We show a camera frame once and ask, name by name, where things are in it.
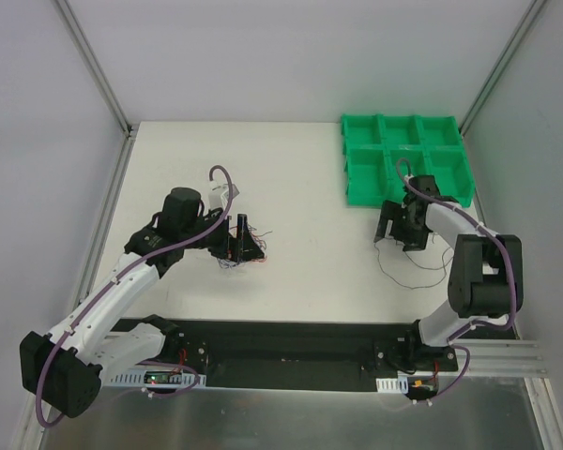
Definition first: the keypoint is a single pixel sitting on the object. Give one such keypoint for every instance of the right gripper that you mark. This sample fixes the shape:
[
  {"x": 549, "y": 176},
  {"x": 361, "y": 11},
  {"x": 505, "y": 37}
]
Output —
[{"x": 396, "y": 224}]

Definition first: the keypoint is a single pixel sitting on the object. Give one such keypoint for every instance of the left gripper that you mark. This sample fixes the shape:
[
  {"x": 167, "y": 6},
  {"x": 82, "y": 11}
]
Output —
[{"x": 239, "y": 237}]

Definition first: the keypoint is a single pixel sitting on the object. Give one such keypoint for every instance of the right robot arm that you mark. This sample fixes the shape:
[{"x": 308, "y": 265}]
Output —
[{"x": 485, "y": 286}]

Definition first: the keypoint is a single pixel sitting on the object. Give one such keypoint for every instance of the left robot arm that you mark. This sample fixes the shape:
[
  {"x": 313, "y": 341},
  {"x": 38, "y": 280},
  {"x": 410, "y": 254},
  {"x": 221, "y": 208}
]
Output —
[{"x": 67, "y": 366}]

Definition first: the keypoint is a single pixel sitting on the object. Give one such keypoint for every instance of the green compartment bin tray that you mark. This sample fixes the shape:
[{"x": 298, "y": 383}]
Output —
[{"x": 378, "y": 149}]

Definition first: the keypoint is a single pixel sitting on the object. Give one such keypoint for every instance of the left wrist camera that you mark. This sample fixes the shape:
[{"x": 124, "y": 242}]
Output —
[{"x": 220, "y": 195}]

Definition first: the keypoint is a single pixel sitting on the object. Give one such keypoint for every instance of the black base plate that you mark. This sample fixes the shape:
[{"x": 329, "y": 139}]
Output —
[{"x": 307, "y": 356}]

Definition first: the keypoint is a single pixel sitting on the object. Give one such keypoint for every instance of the right white cable duct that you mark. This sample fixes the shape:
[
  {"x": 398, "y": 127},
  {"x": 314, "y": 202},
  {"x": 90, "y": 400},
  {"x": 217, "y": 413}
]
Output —
[{"x": 396, "y": 385}]

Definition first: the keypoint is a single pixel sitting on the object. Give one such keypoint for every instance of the white cable duct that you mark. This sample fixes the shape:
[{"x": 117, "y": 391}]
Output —
[
  {"x": 396, "y": 385},
  {"x": 142, "y": 377}
]

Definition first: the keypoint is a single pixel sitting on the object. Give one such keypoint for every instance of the left white cable duct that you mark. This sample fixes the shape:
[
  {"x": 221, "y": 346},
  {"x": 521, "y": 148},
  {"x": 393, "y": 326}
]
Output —
[{"x": 142, "y": 377}]

